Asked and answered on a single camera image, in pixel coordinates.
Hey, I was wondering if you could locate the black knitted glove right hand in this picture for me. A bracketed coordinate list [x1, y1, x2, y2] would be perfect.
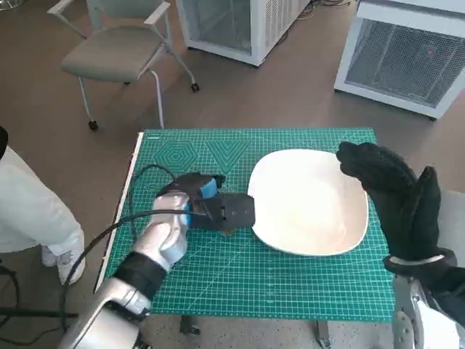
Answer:
[336, 141, 446, 262]

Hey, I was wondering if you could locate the black left hand blue tape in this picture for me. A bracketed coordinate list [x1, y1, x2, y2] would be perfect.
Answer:
[170, 172, 227, 228]

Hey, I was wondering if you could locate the white square plate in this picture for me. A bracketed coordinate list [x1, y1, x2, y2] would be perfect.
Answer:
[246, 148, 371, 257]

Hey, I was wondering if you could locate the green cutting mat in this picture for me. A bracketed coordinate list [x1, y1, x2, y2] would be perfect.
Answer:
[103, 127, 397, 324]

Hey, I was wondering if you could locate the white mesh cabinet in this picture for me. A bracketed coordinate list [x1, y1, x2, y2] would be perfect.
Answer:
[176, 0, 313, 67]
[333, 0, 465, 122]

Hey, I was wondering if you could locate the black table leg with caster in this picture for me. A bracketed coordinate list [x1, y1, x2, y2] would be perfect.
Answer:
[312, 321, 333, 349]
[179, 315, 201, 336]

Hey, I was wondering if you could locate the black floor bar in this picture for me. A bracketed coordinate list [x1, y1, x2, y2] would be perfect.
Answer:
[0, 306, 79, 321]

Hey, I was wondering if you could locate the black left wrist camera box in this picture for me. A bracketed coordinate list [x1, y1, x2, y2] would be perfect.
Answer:
[190, 193, 258, 233]

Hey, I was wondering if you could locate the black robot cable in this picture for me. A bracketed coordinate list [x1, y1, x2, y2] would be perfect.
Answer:
[130, 164, 182, 204]
[60, 209, 204, 328]

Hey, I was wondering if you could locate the grey chair with white frame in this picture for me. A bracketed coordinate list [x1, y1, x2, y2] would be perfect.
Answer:
[46, 0, 203, 132]

